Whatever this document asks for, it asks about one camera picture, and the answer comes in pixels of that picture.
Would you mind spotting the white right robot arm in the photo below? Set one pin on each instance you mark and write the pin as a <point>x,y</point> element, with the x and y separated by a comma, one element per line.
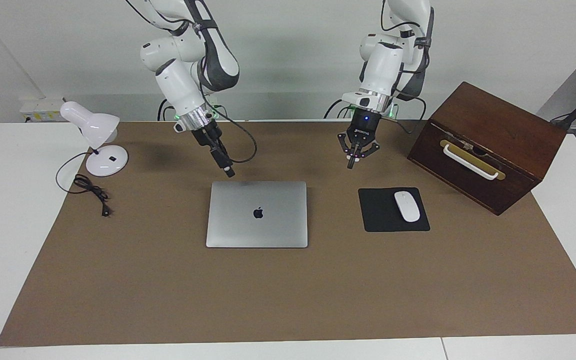
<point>183,85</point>

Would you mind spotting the brown table mat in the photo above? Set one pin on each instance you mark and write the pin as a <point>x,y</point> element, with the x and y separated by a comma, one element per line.
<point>288,295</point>

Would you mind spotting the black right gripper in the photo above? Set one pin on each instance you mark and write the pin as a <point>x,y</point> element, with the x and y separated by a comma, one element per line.
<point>208,140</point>

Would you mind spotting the silver laptop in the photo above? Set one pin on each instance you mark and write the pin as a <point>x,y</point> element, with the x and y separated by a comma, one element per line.
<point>257,214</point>

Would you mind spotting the white desk lamp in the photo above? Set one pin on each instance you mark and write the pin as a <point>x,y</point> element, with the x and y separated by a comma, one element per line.
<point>95,125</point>

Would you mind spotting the dark wooden box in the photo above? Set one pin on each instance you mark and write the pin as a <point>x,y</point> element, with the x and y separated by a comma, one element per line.
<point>498,130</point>

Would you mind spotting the white power strip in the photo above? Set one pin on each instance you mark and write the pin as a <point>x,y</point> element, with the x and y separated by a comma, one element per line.
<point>40,110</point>

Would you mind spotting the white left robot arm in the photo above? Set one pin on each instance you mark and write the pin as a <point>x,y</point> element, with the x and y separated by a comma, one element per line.
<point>385,65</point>

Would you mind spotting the white computer mouse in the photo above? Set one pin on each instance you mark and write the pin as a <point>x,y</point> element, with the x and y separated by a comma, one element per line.
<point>407,206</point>

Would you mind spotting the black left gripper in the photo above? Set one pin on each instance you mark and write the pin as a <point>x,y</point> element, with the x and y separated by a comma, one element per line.
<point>364,127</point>

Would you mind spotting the black mouse pad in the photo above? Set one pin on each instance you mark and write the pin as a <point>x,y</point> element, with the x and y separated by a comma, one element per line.
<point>378,212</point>

